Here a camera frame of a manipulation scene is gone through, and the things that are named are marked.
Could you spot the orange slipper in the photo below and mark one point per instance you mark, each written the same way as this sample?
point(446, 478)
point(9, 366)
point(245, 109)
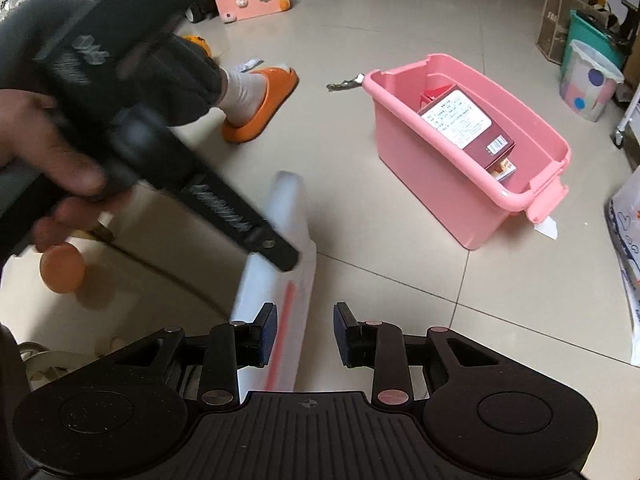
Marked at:
point(281, 82)

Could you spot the brown cardboard box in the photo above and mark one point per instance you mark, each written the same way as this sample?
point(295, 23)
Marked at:
point(553, 29)

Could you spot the red small box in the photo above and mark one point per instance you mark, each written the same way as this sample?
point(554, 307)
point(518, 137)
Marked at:
point(429, 96)

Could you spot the white rolling cart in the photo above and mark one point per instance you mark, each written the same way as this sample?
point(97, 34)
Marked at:
point(629, 125)

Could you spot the dark grey trouser leg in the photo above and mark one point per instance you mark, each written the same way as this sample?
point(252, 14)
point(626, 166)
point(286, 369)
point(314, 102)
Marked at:
point(176, 77)

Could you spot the teal plastic bin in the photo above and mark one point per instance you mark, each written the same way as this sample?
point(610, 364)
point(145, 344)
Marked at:
point(587, 29)

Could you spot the white paper scrap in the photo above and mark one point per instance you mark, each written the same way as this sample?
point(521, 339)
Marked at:
point(548, 228)

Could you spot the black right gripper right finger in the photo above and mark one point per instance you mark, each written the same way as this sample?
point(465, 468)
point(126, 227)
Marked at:
point(379, 346)

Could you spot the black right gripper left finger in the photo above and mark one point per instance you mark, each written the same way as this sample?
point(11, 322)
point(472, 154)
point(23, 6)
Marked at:
point(231, 347)

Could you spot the maroon cardboard box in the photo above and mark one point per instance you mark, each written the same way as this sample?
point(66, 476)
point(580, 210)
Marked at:
point(458, 118)

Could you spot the person's left hand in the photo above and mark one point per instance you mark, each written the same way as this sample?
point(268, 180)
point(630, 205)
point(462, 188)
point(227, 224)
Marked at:
point(28, 133)

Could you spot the pink plastic storage bin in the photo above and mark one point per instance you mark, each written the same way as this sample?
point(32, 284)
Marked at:
point(459, 192)

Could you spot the white pink dotted bucket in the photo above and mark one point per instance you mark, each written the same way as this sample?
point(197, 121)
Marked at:
point(589, 81)

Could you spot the silver foil wrapper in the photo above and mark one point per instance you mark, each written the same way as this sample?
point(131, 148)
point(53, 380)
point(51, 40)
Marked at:
point(347, 84)

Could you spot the white sock foot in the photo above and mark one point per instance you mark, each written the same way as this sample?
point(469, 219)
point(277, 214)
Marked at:
point(241, 96)

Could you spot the white printed plastic bag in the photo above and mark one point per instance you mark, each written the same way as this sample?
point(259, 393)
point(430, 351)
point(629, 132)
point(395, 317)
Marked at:
point(622, 218)

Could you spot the orange ball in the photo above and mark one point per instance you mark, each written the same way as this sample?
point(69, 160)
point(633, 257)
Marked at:
point(62, 268)

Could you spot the colourful printed flat box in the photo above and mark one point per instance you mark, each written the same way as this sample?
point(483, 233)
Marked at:
point(503, 169)

